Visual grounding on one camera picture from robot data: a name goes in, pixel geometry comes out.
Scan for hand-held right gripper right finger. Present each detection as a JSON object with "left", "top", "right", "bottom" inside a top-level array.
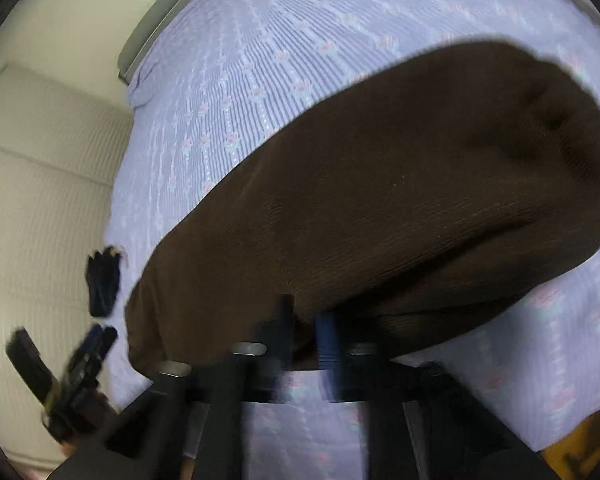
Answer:
[{"left": 315, "top": 311, "right": 552, "bottom": 480}]

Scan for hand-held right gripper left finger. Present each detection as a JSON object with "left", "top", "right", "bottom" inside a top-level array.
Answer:
[{"left": 55, "top": 294, "right": 297, "bottom": 480}]

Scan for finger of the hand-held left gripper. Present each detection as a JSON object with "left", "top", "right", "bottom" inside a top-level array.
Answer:
[
  {"left": 72, "top": 323, "right": 105, "bottom": 363},
  {"left": 98, "top": 326, "right": 119, "bottom": 361}
]

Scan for brown pants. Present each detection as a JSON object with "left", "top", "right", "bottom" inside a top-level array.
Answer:
[{"left": 124, "top": 35, "right": 600, "bottom": 375}]

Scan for dark cloth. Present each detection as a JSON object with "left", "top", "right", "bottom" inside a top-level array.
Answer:
[{"left": 85, "top": 245, "right": 124, "bottom": 319}]

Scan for yellow cloth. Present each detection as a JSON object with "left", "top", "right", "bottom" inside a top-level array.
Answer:
[{"left": 540, "top": 412, "right": 600, "bottom": 480}]

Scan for lavender floral striped bedsheet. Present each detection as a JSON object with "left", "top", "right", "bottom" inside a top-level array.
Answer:
[{"left": 102, "top": 0, "right": 600, "bottom": 480}]

